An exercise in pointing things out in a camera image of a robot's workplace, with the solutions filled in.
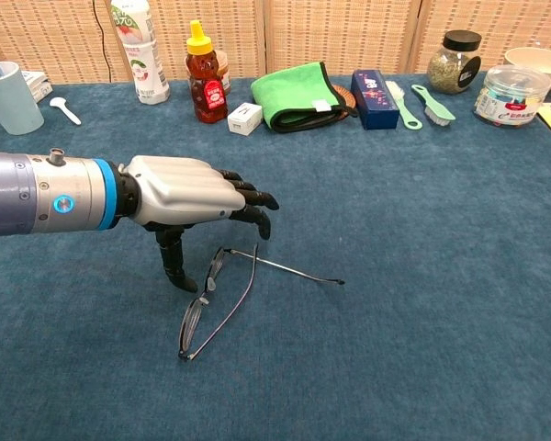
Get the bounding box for light blue plastic cup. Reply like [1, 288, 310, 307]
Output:
[0, 61, 45, 136]

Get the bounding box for clear plastic candy jar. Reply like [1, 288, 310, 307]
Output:
[472, 64, 551, 129]

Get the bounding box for small brown glass jar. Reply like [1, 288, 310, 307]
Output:
[215, 49, 232, 96]

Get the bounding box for white yogurt drink bottle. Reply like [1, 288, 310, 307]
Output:
[110, 0, 172, 106]

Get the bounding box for glass spice jar black lid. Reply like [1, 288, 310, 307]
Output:
[426, 29, 482, 96]

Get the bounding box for dark blue printed box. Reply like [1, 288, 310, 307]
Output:
[350, 69, 400, 131]

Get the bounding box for white tissue packet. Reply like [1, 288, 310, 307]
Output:
[20, 70, 54, 104]

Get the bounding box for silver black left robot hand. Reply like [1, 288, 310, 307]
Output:
[117, 155, 280, 294]

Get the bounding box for mint green scrubbing brush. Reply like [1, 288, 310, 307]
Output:
[410, 84, 456, 128]

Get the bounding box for small white cardboard box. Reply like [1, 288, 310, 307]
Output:
[227, 102, 264, 137]

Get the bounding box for bamboo folding screen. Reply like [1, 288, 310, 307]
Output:
[0, 0, 551, 86]

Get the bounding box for bear honey bottle yellow cap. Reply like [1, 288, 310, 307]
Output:
[186, 19, 230, 125]

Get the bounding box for small white plastic spoon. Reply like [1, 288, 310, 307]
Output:
[49, 96, 83, 126]

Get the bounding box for cream white bowl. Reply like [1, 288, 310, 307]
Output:
[503, 47, 551, 91]

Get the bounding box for thin black eyeglasses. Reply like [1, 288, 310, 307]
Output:
[177, 242, 345, 362]

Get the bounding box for green brush with white bristles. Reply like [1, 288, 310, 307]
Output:
[384, 80, 423, 130]

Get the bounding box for blue fabric tablecloth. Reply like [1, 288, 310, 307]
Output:
[0, 73, 551, 441]

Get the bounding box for brown woven round coaster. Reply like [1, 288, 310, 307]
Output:
[331, 84, 359, 119]

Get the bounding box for thin black cable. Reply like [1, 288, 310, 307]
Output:
[91, 0, 114, 84]

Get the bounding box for folded green microfiber cloth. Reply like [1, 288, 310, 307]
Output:
[250, 61, 359, 134]

